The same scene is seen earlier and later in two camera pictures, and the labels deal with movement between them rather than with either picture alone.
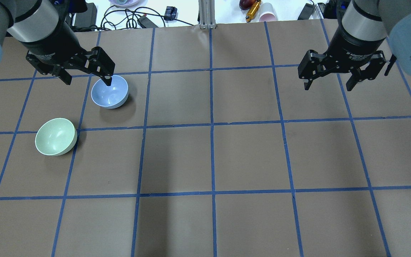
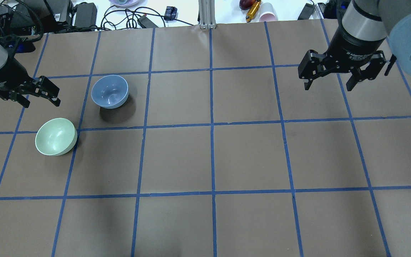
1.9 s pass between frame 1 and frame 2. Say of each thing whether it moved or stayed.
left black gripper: moved
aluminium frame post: stayed
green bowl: stayed
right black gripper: stayed
